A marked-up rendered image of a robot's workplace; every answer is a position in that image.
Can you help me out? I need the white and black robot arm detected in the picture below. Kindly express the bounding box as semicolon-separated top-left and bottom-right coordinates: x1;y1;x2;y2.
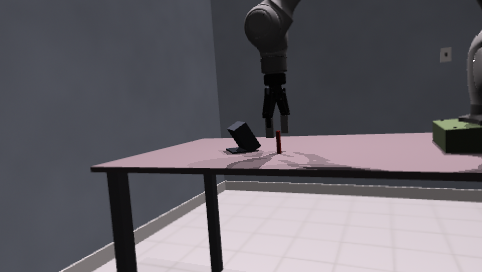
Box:
244;0;482;125

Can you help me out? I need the dark red rod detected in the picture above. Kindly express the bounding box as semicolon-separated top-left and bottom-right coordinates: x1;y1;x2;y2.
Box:
276;131;281;154

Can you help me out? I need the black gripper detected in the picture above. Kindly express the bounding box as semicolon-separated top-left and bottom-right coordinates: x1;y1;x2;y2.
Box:
262;73;290;138

